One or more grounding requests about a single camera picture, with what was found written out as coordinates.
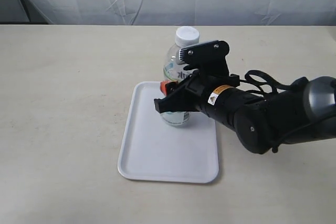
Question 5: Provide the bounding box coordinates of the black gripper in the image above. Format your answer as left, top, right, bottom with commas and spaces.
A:
154, 40, 246, 127

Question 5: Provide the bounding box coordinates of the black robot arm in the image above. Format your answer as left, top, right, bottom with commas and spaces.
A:
154, 40, 335, 154

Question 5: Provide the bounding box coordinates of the white rectangular plastic tray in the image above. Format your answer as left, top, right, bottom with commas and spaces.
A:
118, 81, 219, 184

